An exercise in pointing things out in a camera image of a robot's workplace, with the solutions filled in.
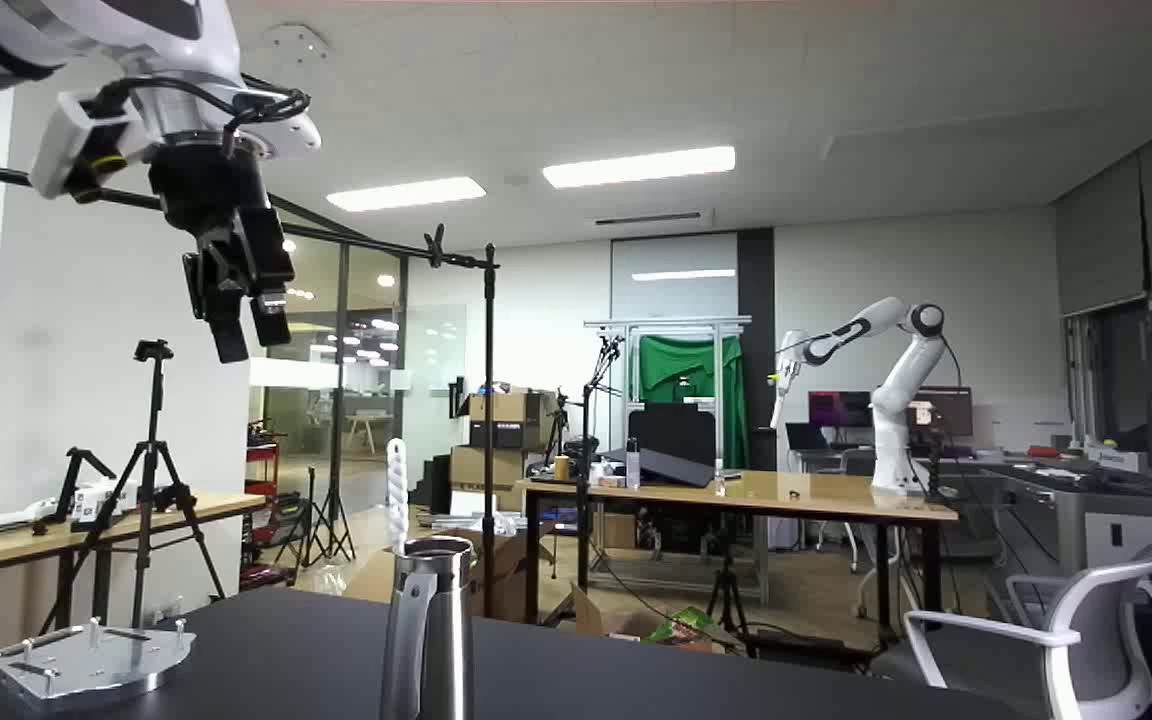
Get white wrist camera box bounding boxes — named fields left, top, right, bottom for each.
left=30, top=88, right=143, bottom=206

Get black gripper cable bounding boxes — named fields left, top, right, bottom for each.
left=85, top=72, right=317, bottom=153

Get stacked cardboard boxes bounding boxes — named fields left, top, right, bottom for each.
left=449, top=384, right=536, bottom=493

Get small black tripod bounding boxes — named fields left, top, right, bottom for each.
left=699, top=546, right=758, bottom=656

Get grey window blinds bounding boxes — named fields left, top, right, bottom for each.
left=1054, top=104, right=1152, bottom=323

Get black camera tripod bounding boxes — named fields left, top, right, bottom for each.
left=43, top=337, right=232, bottom=633

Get black vertical stand pole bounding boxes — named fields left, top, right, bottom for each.
left=475, top=241, right=503, bottom=620

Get stainless steel flask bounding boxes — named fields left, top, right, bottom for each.
left=382, top=538, right=475, bottom=720

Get white mesh office chair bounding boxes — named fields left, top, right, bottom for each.
left=900, top=542, right=1152, bottom=720

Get green cloth backdrop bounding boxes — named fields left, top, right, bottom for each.
left=637, top=334, right=750, bottom=473

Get round ceiling smoke detector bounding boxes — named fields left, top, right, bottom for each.
left=259, top=15, right=337, bottom=72

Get dark computer monitor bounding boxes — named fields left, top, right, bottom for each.
left=809, top=388, right=876, bottom=436

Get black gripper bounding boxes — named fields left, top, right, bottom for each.
left=147, top=136, right=301, bottom=370

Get wooden table black legs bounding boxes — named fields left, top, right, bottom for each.
left=517, top=467, right=964, bottom=656

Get black horizontal boom pole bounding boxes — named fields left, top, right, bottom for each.
left=0, top=148, right=501, bottom=272

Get red tool cart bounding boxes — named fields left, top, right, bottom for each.
left=244, top=424, right=294, bottom=593

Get clear acrylic plate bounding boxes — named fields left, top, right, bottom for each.
left=0, top=617, right=202, bottom=708

